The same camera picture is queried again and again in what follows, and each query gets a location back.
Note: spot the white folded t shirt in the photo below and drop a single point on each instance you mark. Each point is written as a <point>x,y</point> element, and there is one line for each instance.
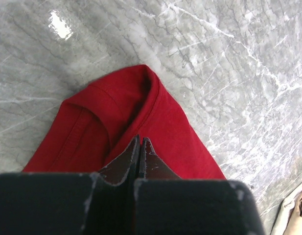
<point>285,211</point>

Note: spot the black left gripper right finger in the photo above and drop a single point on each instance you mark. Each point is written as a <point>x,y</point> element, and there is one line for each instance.
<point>168,205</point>

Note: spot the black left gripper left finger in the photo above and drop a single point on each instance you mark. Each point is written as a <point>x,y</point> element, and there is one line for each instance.
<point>97,203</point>

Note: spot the beige folded t shirt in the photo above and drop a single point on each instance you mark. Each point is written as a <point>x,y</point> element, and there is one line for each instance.
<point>294,226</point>

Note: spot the red t shirt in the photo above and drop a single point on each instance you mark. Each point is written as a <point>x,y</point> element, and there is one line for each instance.
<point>95,126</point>

